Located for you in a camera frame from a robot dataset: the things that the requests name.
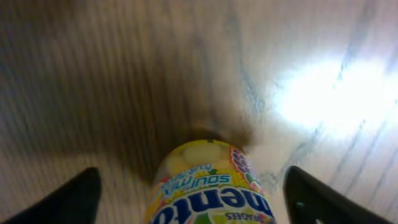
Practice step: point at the yellow Mentos bottle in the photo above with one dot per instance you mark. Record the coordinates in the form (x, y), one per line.
(207, 181)

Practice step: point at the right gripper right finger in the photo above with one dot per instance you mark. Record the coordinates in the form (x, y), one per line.
(309, 200)

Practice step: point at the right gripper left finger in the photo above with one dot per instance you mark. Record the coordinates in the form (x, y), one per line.
(75, 202)

